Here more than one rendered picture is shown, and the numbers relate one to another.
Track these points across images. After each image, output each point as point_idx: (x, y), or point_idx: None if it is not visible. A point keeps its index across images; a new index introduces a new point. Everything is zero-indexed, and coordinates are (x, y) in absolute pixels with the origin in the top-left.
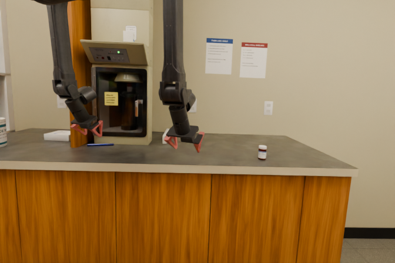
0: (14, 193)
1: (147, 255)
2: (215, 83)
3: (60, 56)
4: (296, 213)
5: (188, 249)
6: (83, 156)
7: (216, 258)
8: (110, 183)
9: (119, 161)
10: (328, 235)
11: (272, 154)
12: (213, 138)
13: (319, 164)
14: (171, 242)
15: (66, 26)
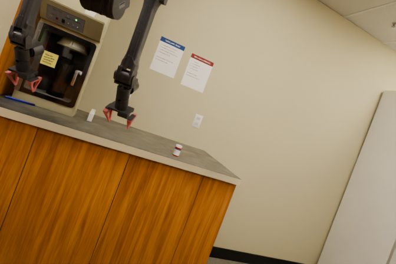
0: None
1: (40, 218)
2: (156, 81)
3: (30, 9)
4: (188, 206)
5: (85, 219)
6: (6, 105)
7: (109, 232)
8: (28, 138)
9: (46, 119)
10: (207, 229)
11: (185, 156)
12: (138, 132)
13: (217, 170)
14: (70, 210)
15: None
